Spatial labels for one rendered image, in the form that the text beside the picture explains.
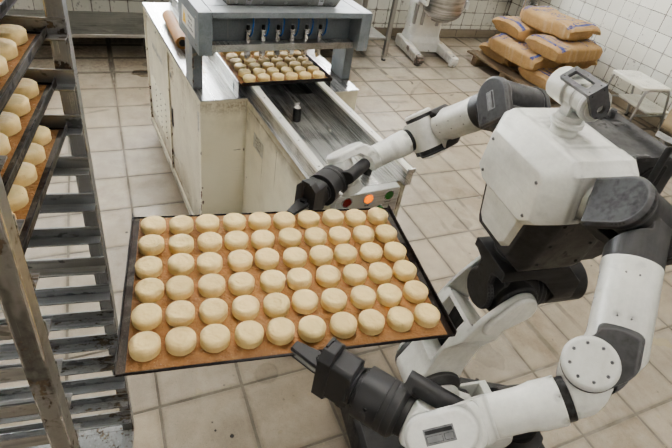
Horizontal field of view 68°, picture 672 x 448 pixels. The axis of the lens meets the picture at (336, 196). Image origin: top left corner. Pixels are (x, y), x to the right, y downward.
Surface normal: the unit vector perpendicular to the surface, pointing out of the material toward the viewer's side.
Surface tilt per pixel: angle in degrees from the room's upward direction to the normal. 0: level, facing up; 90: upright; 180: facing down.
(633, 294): 36
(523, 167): 91
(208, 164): 90
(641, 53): 90
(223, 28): 90
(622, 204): 59
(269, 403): 0
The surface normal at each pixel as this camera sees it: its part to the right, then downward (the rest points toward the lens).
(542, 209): -0.50, 0.38
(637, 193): -0.77, -0.51
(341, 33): 0.44, 0.57
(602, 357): -0.31, -0.47
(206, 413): 0.15, -0.80
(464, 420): -0.26, -0.25
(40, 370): 0.25, 0.59
